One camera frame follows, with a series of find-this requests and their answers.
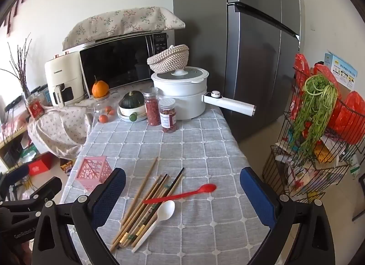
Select red plastic spoon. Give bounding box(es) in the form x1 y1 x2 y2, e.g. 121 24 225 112
142 184 217 205

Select beige floral cover cloth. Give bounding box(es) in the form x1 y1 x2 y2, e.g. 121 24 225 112
62 6 186 52

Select white ceramic bowl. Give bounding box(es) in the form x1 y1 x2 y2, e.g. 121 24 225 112
119 100 146 117

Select glass jar red label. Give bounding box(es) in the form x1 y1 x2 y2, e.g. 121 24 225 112
25 94 45 120

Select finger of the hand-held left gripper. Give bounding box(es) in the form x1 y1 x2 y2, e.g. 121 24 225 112
0 177 63 220
0 165 30 194

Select grey checked tablecloth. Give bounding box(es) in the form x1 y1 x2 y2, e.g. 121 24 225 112
58 102 276 265

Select red plastic bag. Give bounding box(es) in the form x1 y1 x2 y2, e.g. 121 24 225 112
326 91 365 146
289 53 312 120
314 63 347 94

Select black wire storage rack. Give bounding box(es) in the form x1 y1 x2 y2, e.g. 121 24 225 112
262 65 365 204

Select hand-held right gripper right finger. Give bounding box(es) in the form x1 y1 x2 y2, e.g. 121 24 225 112
240 166 335 265

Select black door microwave oven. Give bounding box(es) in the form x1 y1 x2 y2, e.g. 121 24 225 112
63 32 176 94

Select pile of chopsticks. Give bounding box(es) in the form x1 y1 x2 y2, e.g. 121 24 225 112
114 167 185 250

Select wooden shelf unit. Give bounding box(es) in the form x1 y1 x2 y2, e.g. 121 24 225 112
0 124 29 169

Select short jar of red dates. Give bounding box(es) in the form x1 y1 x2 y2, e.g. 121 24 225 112
159 98 178 133

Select white plastic spoon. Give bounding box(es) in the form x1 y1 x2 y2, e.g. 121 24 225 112
131 200 176 253

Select glass jar black lid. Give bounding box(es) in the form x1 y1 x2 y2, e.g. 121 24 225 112
30 84 52 106

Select cream air fryer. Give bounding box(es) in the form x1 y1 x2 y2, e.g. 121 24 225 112
44 51 86 109

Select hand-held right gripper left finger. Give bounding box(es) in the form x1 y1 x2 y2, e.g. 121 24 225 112
31 167 127 265

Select bare twigs in vase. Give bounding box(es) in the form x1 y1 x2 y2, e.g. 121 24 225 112
0 34 32 100

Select red cardboard box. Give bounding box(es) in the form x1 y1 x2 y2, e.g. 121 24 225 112
27 158 55 176

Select glass pot lid white knob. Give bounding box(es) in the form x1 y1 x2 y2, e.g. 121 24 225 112
151 66 209 83

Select woven rope basket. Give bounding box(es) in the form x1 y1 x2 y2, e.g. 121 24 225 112
147 44 190 74

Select orange fruit with stem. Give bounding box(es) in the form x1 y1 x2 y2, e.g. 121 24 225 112
92 76 110 98

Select dark green squash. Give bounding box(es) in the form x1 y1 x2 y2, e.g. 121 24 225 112
122 91 145 109

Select white ceramic plate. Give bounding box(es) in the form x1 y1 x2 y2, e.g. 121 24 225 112
117 109 149 122

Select white electric cooking pot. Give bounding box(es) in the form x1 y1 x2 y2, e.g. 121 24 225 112
151 66 256 121

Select bunch of green vegetables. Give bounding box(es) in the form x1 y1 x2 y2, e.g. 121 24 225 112
292 75 338 166

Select blue printed cardboard box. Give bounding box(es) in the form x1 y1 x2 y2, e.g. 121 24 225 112
323 51 358 91

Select pink cutout utensil holder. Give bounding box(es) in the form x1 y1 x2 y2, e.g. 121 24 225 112
75 156 113 192

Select tall jar of goji berries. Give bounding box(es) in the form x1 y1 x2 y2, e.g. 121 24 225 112
143 88 162 126

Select grey refrigerator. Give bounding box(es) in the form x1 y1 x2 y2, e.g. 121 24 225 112
172 0 301 143

